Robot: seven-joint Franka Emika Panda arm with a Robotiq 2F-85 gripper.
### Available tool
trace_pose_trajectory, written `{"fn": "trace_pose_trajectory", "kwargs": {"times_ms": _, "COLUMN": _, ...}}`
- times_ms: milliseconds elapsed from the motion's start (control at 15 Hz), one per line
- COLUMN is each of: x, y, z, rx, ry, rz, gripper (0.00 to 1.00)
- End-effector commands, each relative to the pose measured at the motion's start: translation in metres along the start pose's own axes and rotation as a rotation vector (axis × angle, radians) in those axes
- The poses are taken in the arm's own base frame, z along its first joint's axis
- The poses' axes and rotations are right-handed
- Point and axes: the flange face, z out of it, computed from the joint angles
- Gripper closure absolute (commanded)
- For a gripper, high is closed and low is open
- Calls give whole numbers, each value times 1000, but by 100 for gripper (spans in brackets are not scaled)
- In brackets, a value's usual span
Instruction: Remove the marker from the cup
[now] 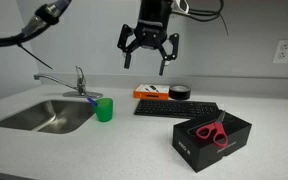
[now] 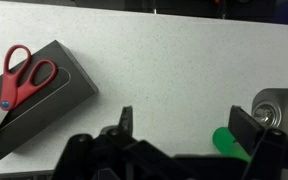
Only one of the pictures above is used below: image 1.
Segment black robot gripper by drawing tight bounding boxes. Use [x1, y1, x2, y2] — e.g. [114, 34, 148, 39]
[117, 0, 180, 77]

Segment grey marker with blue cap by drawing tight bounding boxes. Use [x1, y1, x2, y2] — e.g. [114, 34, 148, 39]
[86, 96, 99, 108]

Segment green plastic cup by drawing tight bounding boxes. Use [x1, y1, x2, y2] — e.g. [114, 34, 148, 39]
[93, 97, 114, 123]

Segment orange and white product box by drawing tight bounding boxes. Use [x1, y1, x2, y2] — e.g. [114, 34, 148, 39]
[133, 83, 171, 101]

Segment black tape roll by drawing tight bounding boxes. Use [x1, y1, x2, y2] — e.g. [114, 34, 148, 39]
[168, 84, 192, 101]

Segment black computer keyboard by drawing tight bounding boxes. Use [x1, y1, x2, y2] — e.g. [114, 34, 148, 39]
[133, 98, 221, 120]

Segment chrome sink faucet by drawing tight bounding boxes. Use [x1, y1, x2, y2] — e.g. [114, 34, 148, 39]
[33, 65, 104, 99]

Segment thin black zip tie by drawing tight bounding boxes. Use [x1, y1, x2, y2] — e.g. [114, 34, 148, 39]
[16, 42, 54, 71]

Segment stainless steel sink basin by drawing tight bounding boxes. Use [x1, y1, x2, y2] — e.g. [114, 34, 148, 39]
[0, 99, 97, 135]

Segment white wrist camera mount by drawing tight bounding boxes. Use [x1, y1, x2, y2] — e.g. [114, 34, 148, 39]
[172, 0, 190, 15]

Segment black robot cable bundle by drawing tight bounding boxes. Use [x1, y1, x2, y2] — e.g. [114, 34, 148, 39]
[170, 0, 230, 37]

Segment red handled scissors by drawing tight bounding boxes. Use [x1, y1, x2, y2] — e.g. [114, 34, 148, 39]
[195, 110, 229, 149]

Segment black ZED camera box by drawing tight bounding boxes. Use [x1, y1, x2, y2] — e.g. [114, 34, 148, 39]
[172, 111, 253, 173]

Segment black hose with silver fitting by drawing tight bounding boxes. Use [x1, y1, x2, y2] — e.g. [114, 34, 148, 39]
[0, 0, 73, 48]

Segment white wall power outlet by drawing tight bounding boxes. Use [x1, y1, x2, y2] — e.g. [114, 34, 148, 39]
[272, 39, 288, 65]

